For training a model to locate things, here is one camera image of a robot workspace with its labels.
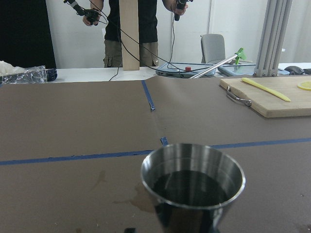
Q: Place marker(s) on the steel double jigger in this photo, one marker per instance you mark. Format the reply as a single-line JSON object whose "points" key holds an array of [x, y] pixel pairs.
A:
{"points": [[191, 186]]}

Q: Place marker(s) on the blue teach pendant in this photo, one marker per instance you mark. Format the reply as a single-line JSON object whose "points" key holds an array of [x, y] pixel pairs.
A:
{"points": [[236, 70], [181, 70]]}

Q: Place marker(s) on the standing person in black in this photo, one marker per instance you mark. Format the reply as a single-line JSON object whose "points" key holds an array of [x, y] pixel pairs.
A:
{"points": [[147, 29]]}

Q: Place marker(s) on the grey office chair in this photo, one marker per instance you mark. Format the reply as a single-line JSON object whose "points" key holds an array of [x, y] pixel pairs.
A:
{"points": [[212, 48]]}

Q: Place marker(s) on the yellow plastic knife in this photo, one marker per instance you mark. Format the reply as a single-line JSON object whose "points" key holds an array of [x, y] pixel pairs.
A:
{"points": [[262, 87]]}

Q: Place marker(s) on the metal rod green tip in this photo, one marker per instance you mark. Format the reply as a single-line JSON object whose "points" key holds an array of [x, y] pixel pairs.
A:
{"points": [[237, 56]]}

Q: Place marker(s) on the bamboo cutting board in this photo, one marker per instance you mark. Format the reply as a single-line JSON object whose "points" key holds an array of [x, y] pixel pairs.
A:
{"points": [[269, 105]]}

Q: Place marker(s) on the clear plastic bag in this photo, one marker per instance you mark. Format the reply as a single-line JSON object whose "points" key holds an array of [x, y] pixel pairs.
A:
{"points": [[30, 75]]}

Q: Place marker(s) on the wooden post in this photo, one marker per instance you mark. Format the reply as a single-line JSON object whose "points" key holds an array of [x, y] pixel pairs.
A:
{"points": [[129, 34]]}

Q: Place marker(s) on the aluminium frame post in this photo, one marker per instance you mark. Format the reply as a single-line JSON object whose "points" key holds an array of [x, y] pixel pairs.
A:
{"points": [[272, 37]]}

